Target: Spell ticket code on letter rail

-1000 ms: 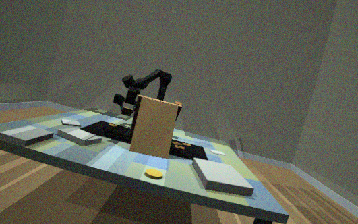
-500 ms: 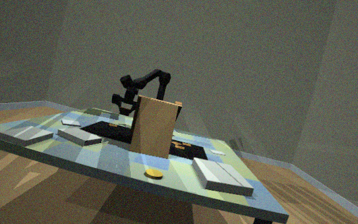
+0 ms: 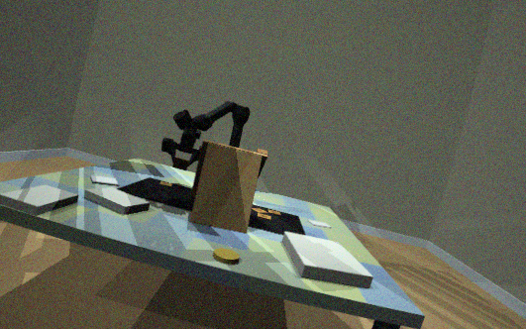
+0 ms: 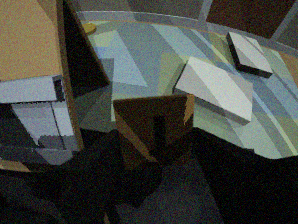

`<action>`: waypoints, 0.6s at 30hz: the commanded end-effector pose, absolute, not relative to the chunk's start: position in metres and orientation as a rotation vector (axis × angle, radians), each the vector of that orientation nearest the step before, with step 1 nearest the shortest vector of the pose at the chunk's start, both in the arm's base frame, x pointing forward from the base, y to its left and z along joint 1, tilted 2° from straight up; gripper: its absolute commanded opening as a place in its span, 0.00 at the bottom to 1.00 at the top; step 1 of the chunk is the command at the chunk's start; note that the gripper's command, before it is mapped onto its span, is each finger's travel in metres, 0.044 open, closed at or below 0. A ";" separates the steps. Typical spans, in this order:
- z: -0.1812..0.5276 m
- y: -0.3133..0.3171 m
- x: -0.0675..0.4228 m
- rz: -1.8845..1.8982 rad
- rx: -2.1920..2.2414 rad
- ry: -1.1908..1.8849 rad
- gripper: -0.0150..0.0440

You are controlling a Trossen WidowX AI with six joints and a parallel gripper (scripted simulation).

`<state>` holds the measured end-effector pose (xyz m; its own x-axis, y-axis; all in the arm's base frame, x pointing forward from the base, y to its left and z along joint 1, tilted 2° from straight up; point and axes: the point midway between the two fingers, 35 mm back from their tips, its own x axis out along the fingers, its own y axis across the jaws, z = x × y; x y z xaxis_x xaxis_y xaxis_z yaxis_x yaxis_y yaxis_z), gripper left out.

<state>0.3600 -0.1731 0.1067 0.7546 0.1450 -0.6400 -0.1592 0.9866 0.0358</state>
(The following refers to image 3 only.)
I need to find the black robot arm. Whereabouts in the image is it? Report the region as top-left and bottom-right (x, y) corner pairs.
(173, 101), (250, 148)

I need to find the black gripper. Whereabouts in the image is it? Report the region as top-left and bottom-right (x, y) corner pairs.
(161, 137), (201, 166)

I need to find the yellow round disc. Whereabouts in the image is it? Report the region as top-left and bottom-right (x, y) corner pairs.
(213, 248), (239, 264)

